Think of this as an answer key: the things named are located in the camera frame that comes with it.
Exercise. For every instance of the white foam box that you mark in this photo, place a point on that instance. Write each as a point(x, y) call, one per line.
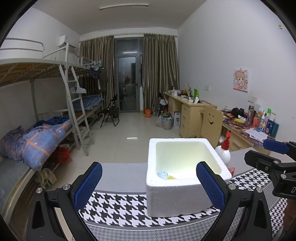
point(179, 158)

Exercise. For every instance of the houndstooth table runner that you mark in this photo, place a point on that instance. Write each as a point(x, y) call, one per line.
point(123, 216)

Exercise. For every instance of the metal bunk bed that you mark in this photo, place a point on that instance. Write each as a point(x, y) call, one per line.
point(41, 88)

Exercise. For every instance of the grey trash bin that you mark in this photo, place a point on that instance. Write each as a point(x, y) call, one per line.
point(167, 121)

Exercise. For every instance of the white air conditioner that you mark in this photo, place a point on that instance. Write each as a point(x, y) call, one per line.
point(63, 41)

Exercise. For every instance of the white red pump bottle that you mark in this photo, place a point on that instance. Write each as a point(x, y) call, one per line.
point(223, 150)

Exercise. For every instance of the wooden smiley chair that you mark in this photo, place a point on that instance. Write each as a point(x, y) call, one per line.
point(212, 125)

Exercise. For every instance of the cartoon girl poster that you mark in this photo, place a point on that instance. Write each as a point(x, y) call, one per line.
point(240, 81)

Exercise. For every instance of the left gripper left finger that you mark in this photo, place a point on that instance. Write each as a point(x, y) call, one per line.
point(43, 223)

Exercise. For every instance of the black folding chair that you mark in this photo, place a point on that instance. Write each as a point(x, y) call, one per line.
point(111, 112)

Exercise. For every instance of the left brown curtain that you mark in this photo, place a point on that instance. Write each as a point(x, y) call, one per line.
point(98, 55)

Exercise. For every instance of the glass balcony door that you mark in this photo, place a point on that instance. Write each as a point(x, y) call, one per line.
point(128, 73)

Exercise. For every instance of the right brown curtain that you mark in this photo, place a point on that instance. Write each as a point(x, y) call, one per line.
point(160, 69)

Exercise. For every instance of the orange bag on floor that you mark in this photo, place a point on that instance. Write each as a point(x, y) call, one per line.
point(148, 113)

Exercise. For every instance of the brown curtain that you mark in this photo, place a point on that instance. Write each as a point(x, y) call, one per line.
point(98, 55)
point(160, 69)

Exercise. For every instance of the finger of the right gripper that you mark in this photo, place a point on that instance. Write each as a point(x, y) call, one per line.
point(275, 146)

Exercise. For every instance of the wooden desk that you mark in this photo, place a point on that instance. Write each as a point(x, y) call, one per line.
point(191, 121)

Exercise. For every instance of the blue face mask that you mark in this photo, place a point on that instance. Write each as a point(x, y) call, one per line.
point(163, 175)

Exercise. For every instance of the blue plaid quilt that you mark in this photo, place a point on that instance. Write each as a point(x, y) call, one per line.
point(33, 147)

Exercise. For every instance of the white papers on desk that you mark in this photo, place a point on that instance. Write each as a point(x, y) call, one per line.
point(256, 134)

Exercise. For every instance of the red snack packet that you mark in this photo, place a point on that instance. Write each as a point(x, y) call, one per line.
point(231, 170)

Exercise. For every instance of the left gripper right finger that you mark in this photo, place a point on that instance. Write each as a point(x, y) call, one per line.
point(254, 224)

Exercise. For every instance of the yellow foam net sleeve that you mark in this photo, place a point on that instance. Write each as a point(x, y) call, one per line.
point(170, 177)

